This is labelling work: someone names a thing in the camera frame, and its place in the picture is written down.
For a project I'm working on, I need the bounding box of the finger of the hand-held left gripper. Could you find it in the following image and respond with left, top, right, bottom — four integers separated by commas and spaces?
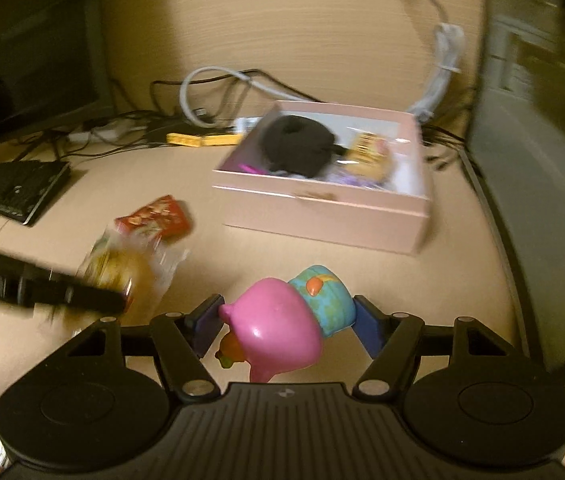
20, 264, 129, 317

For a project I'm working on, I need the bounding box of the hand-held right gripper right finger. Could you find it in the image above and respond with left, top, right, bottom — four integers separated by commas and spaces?
352, 296, 503, 401

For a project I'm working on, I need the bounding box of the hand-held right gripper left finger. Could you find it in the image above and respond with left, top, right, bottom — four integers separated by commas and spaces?
70, 296, 226, 401

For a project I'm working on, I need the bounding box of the packaged bun yellow label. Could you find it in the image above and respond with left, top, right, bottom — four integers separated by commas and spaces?
329, 132, 395, 181
75, 227, 188, 333

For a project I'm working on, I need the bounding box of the pink and blue toy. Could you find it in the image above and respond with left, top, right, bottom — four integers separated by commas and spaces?
215, 265, 359, 385

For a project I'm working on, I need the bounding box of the red snack packet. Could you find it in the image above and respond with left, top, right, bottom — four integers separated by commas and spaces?
115, 195, 194, 241

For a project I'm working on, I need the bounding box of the pink cardboard box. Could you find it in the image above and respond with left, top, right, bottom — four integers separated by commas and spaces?
211, 101, 435, 255

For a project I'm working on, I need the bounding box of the purple snack packet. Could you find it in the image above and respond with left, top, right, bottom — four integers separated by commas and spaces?
325, 167, 365, 187

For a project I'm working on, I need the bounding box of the dark grey plush toy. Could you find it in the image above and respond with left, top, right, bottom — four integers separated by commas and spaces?
255, 115, 348, 178

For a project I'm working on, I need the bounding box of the black keyboard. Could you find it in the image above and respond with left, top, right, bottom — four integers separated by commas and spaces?
0, 160, 72, 226

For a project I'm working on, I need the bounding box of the white power strip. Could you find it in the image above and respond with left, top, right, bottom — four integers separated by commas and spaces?
67, 117, 133, 143

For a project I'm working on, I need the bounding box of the black power adapter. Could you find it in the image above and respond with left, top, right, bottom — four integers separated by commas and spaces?
145, 120, 188, 143

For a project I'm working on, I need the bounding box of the yellow toy block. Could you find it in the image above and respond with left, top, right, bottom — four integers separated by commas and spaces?
166, 132, 244, 148

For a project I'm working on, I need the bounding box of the black computer monitor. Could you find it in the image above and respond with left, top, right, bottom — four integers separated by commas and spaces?
0, 0, 112, 161

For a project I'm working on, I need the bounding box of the computer tower case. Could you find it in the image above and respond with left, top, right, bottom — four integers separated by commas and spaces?
467, 0, 565, 401

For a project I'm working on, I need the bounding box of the black cable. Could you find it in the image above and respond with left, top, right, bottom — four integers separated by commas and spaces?
421, 125, 465, 175
148, 79, 198, 122

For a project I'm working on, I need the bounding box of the grey looped cable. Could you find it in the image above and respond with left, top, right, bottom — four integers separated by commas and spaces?
181, 66, 323, 126

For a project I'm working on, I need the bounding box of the grey bundled cable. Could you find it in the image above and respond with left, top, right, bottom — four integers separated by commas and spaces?
392, 0, 465, 121

